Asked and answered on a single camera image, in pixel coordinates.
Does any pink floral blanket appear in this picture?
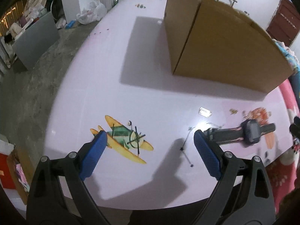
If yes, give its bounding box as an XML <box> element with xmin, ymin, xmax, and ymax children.
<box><xmin>266</xmin><ymin>80</ymin><xmax>299</xmax><ymax>216</ymax></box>

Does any small gold earring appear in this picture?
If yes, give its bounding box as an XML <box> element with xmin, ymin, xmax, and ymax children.
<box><xmin>229</xmin><ymin>109</ymin><xmax>238</xmax><ymax>115</ymax></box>

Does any brown cardboard box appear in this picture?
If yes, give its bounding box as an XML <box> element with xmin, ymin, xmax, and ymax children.
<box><xmin>164</xmin><ymin>0</ymin><xmax>293</xmax><ymax>93</ymax></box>

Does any dark blue smart watch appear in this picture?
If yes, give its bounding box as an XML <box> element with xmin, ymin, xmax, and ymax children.
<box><xmin>204</xmin><ymin>119</ymin><xmax>276</xmax><ymax>146</ymax></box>

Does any white plastic bag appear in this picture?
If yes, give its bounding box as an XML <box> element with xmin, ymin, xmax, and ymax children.
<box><xmin>76</xmin><ymin>0</ymin><xmax>107</xmax><ymax>25</ymax></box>

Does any brown wooden door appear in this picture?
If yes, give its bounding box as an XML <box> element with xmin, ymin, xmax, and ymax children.
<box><xmin>266</xmin><ymin>0</ymin><xmax>299</xmax><ymax>47</ymax></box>

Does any blue patterned quilt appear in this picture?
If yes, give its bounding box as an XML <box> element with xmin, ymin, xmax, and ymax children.
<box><xmin>273</xmin><ymin>39</ymin><xmax>299</xmax><ymax>107</ymax></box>

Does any orange beaded bracelet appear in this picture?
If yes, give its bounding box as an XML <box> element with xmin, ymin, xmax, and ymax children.
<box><xmin>242</xmin><ymin>106</ymin><xmax>273</xmax><ymax>125</ymax></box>

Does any thin star chain necklace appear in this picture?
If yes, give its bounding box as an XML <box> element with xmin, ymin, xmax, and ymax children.
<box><xmin>179</xmin><ymin>126</ymin><xmax>196</xmax><ymax>169</ymax></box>

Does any grey board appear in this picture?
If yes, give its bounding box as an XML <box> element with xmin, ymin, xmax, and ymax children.
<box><xmin>12</xmin><ymin>12</ymin><xmax>59</xmax><ymax>71</ymax></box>

